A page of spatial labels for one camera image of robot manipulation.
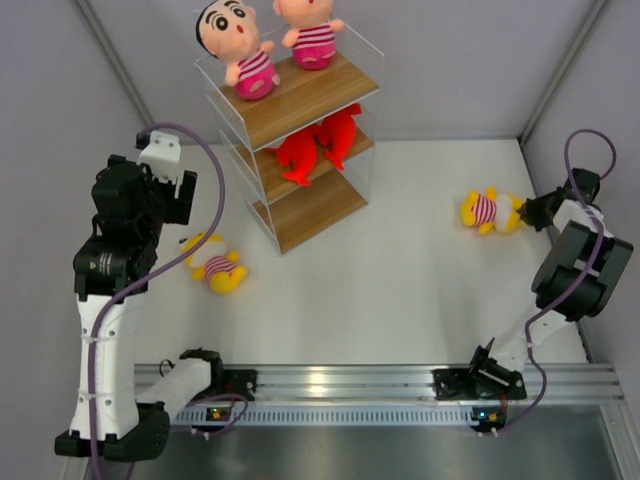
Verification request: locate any white wire wooden shelf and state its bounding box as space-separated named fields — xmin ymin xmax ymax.
xmin=195 ymin=27 xmax=385 ymax=254

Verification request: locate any slotted grey cable duct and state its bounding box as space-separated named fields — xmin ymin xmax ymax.
xmin=173 ymin=404 xmax=479 ymax=427

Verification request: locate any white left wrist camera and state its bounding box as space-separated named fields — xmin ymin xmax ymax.
xmin=136 ymin=130 xmax=183 ymax=188

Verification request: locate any yellow bear plush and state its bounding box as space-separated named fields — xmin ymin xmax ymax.
xmin=185 ymin=234 xmax=248 ymax=294
xmin=459 ymin=186 xmax=527 ymax=235

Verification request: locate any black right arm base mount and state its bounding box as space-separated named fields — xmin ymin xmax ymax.
xmin=433 ymin=368 xmax=527 ymax=400

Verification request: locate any pink black-haired boy doll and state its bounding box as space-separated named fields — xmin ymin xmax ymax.
xmin=195 ymin=0 xmax=280 ymax=101

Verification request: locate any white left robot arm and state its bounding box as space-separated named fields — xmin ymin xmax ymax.
xmin=54 ymin=155 xmax=226 ymax=463

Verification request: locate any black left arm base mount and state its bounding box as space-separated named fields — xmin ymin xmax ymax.
xmin=196 ymin=368 xmax=258 ymax=402

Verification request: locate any pink bald baby doll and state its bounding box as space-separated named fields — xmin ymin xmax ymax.
xmin=273 ymin=0 xmax=345 ymax=70

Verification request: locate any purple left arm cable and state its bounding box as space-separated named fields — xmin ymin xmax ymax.
xmin=87 ymin=122 xmax=250 ymax=480

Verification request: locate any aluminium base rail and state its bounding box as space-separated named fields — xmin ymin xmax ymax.
xmin=134 ymin=363 xmax=626 ymax=402

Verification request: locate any red shark plush toy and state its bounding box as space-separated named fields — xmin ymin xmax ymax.
xmin=265 ymin=124 xmax=326 ymax=186

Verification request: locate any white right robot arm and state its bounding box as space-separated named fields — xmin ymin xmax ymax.
xmin=460 ymin=168 xmax=633 ymax=397

